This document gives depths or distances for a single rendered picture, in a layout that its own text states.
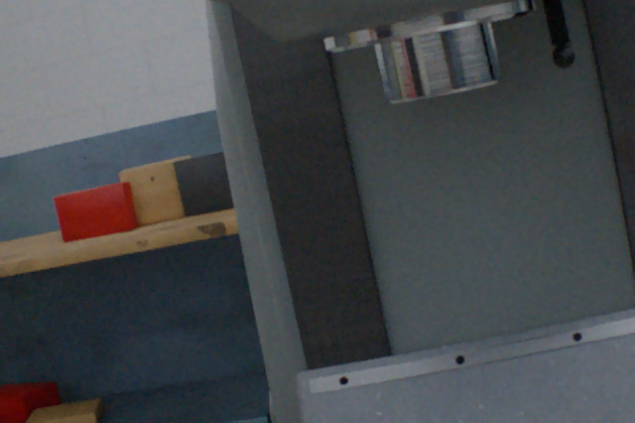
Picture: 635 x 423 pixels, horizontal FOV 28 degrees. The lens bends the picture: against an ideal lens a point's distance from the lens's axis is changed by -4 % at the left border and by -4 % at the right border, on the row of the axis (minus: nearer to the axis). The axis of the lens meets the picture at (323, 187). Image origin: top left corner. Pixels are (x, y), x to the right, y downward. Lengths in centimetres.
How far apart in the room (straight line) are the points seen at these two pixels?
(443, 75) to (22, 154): 459
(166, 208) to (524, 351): 355
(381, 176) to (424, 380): 14
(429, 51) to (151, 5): 440
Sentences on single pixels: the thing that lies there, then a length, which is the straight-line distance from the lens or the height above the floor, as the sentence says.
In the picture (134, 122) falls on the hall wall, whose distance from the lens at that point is 492.
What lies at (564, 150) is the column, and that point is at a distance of 90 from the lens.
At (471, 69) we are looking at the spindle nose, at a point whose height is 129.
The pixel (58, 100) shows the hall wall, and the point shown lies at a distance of 500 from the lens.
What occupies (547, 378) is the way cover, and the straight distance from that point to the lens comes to 90.
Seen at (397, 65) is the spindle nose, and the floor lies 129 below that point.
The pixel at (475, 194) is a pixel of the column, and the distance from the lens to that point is 90.
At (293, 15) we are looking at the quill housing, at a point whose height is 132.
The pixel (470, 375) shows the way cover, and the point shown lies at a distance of 91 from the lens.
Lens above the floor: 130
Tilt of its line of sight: 6 degrees down
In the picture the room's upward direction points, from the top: 12 degrees counter-clockwise
